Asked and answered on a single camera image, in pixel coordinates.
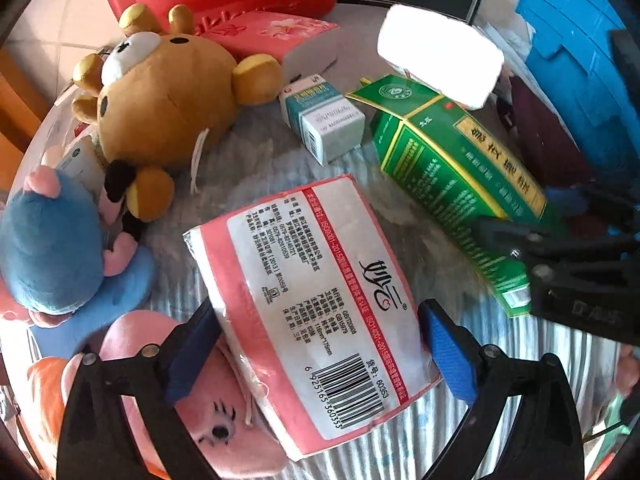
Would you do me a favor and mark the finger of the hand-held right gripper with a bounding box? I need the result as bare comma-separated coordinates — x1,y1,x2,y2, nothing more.
472,216,640,266
545,182,640,238

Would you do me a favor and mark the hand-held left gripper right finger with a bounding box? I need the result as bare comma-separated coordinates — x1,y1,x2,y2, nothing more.
417,299,585,480

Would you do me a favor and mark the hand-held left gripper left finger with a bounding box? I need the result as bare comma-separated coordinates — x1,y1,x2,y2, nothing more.
56,299,223,480

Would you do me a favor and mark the green yellow cardboard box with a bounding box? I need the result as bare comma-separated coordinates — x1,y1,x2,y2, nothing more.
345,74,568,318

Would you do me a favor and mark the pink white labelled tissue pack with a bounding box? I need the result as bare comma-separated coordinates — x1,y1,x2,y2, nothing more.
182,174,443,461

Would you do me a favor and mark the person's right hand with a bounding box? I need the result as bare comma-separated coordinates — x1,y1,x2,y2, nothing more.
617,345,640,397

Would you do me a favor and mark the pink pig plush orange dress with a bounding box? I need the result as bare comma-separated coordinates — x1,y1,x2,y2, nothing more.
27,310,288,480

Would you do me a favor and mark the dark maroon cloth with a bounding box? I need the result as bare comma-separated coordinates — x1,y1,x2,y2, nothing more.
500,75,601,191

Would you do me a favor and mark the blue plastic crate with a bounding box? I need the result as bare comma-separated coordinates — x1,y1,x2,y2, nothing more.
515,0,640,161

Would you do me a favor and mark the pink pig plush blue dress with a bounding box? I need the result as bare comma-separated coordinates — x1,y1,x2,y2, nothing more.
0,167,158,361

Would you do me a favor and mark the open pink tissue pack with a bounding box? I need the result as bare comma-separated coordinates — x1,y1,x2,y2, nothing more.
377,4,505,111

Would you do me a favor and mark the white paper packet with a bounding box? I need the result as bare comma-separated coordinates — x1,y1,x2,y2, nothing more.
55,137,108,196

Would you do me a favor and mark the small white teal box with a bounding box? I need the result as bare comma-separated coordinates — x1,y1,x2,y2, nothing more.
279,74,365,166

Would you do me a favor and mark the brown bear plush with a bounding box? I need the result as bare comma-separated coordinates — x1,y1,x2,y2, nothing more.
71,4,283,223

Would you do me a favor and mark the pink floral flat pack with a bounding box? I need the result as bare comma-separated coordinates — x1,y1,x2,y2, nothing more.
200,10,341,78

